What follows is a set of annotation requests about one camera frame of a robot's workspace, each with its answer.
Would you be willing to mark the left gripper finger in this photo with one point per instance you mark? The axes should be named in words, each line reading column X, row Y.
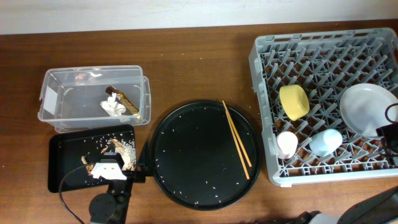
column 111, row 147
column 144, row 162

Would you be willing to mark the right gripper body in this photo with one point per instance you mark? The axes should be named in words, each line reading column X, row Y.
column 390, row 134

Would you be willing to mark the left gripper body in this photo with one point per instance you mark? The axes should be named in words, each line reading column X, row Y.
column 136, row 176

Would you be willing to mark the food scraps with rice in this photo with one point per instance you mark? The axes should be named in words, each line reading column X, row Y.
column 125, row 145

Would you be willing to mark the white tissue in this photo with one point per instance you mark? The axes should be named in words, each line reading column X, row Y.
column 112, row 107

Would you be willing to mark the grey plate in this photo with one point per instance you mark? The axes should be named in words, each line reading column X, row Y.
column 365, row 107

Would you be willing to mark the gold snack wrapper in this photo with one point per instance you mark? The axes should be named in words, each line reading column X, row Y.
column 122, row 99

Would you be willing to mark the blue cup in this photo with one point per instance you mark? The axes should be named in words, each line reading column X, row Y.
column 325, row 142

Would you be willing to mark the wooden chopstick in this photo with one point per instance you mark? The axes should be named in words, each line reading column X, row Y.
column 239, row 143
column 239, row 155

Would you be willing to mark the pink cup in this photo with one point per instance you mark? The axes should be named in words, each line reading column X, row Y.
column 287, row 143

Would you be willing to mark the yellow bowl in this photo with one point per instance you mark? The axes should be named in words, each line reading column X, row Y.
column 294, row 101

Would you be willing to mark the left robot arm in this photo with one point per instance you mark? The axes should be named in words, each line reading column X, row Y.
column 112, row 206

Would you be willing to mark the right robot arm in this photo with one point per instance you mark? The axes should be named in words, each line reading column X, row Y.
column 381, row 208

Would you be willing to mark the grey dishwasher rack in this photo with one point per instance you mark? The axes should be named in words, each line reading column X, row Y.
column 325, row 65

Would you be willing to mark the black rectangular tray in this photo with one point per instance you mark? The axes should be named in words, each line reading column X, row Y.
column 64, row 152

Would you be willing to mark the round black tray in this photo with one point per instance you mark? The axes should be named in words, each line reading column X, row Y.
column 194, row 157

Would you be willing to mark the clear plastic bin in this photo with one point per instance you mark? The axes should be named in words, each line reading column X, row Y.
column 71, row 97

